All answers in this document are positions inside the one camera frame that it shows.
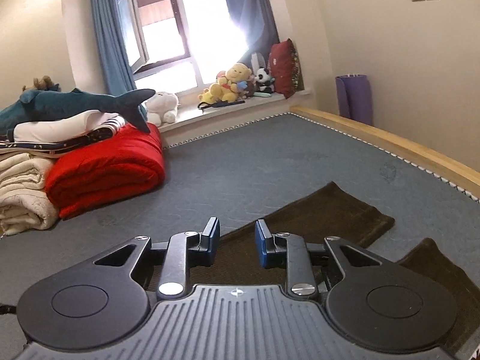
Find brown corduroy pants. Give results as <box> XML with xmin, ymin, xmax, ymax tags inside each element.
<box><xmin>147</xmin><ymin>181</ymin><xmax>480</xmax><ymax>357</ymax></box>

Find grey quilted mattress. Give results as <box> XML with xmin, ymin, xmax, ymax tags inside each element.
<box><xmin>1</xmin><ymin>115</ymin><xmax>479</xmax><ymax>359</ymax></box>

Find red folded blanket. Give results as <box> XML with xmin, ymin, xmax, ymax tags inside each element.
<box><xmin>45</xmin><ymin>124</ymin><xmax>166</xmax><ymax>219</ymax></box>

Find white plush toy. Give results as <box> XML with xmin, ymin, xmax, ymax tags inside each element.
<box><xmin>145</xmin><ymin>92</ymin><xmax>179</xmax><ymax>127</ymax></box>

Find dark navy patterned cloth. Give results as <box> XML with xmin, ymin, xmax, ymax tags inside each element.
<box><xmin>1</xmin><ymin>125</ymin><xmax>119</xmax><ymax>158</ymax></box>

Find yellow bear plush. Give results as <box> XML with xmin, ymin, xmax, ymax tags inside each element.
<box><xmin>198</xmin><ymin>63</ymin><xmax>251</xmax><ymax>109</ymax></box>

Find panda plush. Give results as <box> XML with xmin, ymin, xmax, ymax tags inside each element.
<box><xmin>255</xmin><ymin>67</ymin><xmax>275</xmax><ymax>94</ymax></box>

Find cream folded blanket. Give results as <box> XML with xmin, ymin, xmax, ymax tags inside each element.
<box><xmin>1</xmin><ymin>152</ymin><xmax>59</xmax><ymax>236</ymax></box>

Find purple yoga mat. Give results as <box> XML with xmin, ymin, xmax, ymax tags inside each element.
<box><xmin>335</xmin><ymin>74</ymin><xmax>374</xmax><ymax>125</ymax></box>

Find blue curtain left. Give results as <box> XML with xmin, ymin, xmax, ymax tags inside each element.
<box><xmin>90</xmin><ymin>0</ymin><xmax>146</xmax><ymax>96</ymax></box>

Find blue curtain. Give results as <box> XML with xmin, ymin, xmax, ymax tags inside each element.
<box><xmin>226</xmin><ymin>0</ymin><xmax>279</xmax><ymax>65</ymax></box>
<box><xmin>90</xmin><ymin>0</ymin><xmax>146</xmax><ymax>96</ymax></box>

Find red cushion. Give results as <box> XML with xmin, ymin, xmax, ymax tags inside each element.
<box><xmin>268</xmin><ymin>38</ymin><xmax>301</xmax><ymax>98</ymax></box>

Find teal shark plush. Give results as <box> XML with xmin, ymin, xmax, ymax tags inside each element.
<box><xmin>1</xmin><ymin>88</ymin><xmax>156</xmax><ymax>136</ymax></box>

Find brown plush toy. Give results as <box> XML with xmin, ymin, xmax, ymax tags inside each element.
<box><xmin>22</xmin><ymin>76</ymin><xmax>61</xmax><ymax>92</ymax></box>

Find blue curtain right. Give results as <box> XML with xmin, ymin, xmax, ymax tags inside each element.
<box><xmin>226</xmin><ymin>0</ymin><xmax>279</xmax><ymax>65</ymax></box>

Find wooden bed frame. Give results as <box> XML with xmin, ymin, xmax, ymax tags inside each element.
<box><xmin>289</xmin><ymin>106</ymin><xmax>479</xmax><ymax>200</ymax></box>

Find window frame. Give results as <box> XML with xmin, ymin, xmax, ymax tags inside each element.
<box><xmin>114</xmin><ymin>0</ymin><xmax>191</xmax><ymax>74</ymax></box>

